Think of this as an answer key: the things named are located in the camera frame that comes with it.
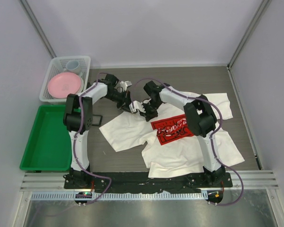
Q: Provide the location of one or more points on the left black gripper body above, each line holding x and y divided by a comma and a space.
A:
124, 97

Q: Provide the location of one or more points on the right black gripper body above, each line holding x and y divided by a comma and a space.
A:
151, 109

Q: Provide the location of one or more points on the white printed t-shirt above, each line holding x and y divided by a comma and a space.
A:
170, 148

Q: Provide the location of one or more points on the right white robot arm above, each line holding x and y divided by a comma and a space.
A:
200, 119

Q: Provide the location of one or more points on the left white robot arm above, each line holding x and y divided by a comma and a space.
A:
78, 118

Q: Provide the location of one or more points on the black brooch box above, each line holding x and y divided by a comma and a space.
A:
97, 120

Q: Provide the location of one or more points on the yellow-green plate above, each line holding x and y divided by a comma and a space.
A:
81, 86

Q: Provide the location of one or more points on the light blue cup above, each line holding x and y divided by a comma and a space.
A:
73, 66

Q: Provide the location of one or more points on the pink plate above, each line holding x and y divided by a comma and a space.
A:
63, 84

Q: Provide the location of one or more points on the white plastic basket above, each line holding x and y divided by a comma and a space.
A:
56, 66

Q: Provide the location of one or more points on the green plastic tray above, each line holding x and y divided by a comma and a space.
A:
49, 144

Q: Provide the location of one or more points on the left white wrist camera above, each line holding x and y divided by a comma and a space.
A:
124, 85

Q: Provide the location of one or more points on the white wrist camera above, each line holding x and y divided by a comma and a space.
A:
124, 85
136, 106

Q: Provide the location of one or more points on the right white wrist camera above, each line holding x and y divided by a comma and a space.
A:
136, 106

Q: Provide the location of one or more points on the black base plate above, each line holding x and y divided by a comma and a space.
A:
139, 182

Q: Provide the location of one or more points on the white slotted cable duct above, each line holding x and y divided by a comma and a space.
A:
88, 196

